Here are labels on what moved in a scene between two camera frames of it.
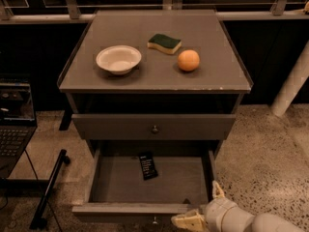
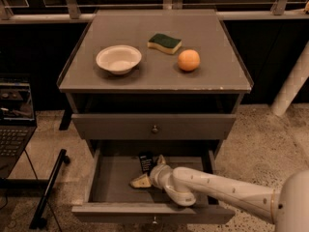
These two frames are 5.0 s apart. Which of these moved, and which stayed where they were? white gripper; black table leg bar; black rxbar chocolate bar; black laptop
Moved: white gripper
Stayed: black laptop; black rxbar chocolate bar; black table leg bar
